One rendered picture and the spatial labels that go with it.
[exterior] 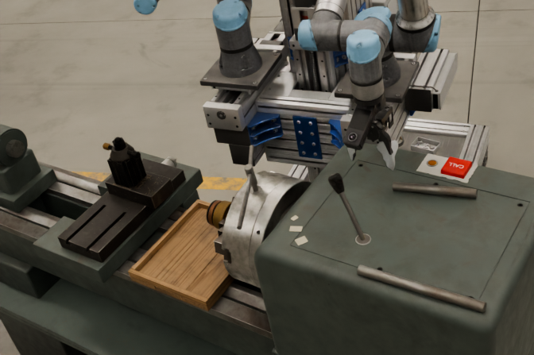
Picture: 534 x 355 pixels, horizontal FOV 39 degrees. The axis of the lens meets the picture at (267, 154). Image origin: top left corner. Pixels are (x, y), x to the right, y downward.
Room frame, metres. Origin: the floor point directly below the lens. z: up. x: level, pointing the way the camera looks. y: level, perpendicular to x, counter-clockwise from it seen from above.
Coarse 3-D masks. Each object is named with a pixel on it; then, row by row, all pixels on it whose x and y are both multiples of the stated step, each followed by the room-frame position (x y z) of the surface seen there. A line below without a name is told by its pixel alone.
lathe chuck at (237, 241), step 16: (256, 176) 1.62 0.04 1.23; (272, 176) 1.61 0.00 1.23; (288, 176) 1.62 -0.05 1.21; (240, 192) 1.57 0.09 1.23; (240, 208) 1.52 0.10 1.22; (256, 208) 1.50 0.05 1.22; (224, 224) 1.51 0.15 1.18; (224, 240) 1.49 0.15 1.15; (240, 240) 1.46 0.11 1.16; (240, 256) 1.44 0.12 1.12; (240, 272) 1.45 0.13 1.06
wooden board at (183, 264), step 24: (192, 216) 1.93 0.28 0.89; (168, 240) 1.84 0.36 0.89; (192, 240) 1.81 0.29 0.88; (144, 264) 1.74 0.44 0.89; (168, 264) 1.72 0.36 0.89; (192, 264) 1.70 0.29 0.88; (216, 264) 1.68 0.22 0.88; (168, 288) 1.61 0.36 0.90; (192, 288) 1.60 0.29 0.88; (216, 288) 1.56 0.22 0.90
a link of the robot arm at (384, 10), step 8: (368, 8) 2.15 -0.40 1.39; (376, 8) 2.13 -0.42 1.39; (384, 8) 2.11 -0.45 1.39; (360, 16) 2.11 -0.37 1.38; (392, 16) 2.07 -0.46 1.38; (392, 24) 2.04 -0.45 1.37; (392, 32) 2.02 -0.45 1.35; (392, 40) 2.02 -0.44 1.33; (392, 48) 2.02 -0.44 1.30; (384, 56) 2.04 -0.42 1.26
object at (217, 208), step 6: (210, 204) 1.69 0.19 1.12; (216, 204) 1.68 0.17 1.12; (222, 204) 1.67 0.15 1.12; (228, 204) 1.66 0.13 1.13; (210, 210) 1.67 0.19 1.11; (216, 210) 1.65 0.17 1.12; (222, 210) 1.65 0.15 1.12; (228, 210) 1.65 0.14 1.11; (210, 216) 1.66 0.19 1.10; (216, 216) 1.64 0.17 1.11; (222, 216) 1.63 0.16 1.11; (210, 222) 1.66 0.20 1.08; (216, 222) 1.64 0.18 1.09; (216, 228) 1.65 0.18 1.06
